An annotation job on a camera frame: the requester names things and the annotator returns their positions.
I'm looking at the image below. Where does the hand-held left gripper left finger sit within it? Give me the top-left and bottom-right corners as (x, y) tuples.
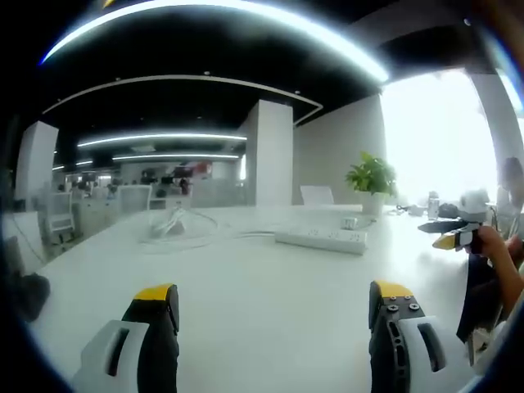
(71, 283), (180, 393)

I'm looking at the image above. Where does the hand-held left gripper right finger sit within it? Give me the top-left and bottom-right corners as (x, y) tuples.
(368, 280), (478, 393)

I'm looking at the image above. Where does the white power strip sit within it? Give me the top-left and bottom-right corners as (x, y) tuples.
(274, 227), (367, 255)

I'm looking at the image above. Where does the white desk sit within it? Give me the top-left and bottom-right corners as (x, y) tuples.
(24, 202), (504, 393)

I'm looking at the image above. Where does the ceiling light strip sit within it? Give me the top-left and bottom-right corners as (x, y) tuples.
(111, 151), (243, 162)
(76, 132), (248, 149)
(39, 0), (390, 83)

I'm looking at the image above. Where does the person's right hand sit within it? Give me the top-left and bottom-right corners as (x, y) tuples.
(474, 224), (509, 267)

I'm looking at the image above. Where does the green potted plant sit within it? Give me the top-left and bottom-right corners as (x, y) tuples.
(346, 151), (399, 216)

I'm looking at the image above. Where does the dark cloth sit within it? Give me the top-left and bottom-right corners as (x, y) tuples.
(6, 272), (52, 323)

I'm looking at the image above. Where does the white mesh office chair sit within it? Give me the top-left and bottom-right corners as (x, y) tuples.
(117, 184), (153, 215)
(43, 191), (82, 246)

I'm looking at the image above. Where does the white power strip cable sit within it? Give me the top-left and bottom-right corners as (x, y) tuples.
(138, 206), (284, 249)

